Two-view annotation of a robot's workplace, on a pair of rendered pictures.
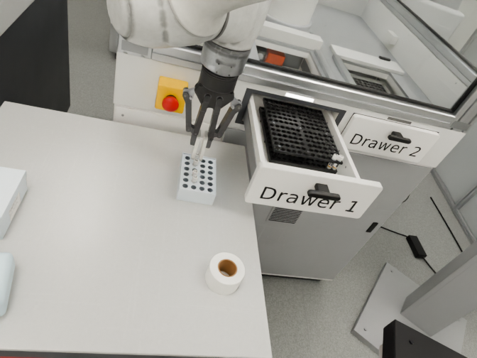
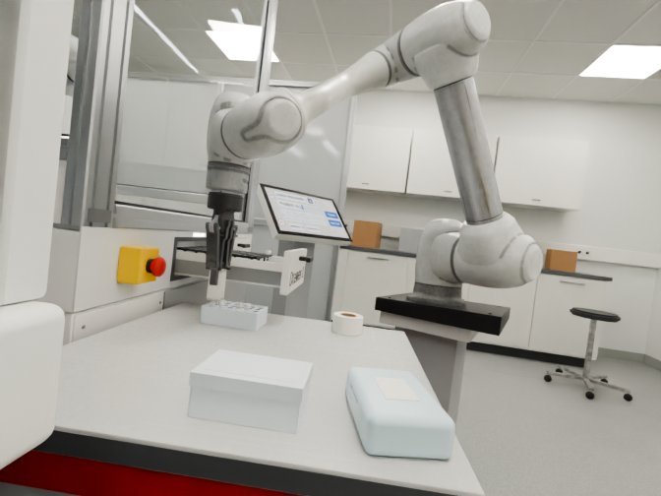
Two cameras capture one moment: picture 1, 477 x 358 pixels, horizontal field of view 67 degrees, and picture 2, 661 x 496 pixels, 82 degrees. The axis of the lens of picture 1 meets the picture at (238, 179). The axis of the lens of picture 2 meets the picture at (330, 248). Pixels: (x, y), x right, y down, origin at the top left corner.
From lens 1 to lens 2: 0.89 m
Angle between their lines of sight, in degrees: 71
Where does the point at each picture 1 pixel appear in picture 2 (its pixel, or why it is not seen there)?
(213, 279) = (357, 321)
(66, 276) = not seen: hidden behind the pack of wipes
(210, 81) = (237, 201)
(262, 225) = not seen: hidden behind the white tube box
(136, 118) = (96, 323)
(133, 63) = (97, 238)
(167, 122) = (125, 311)
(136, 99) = (97, 291)
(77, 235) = not seen: hidden behind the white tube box
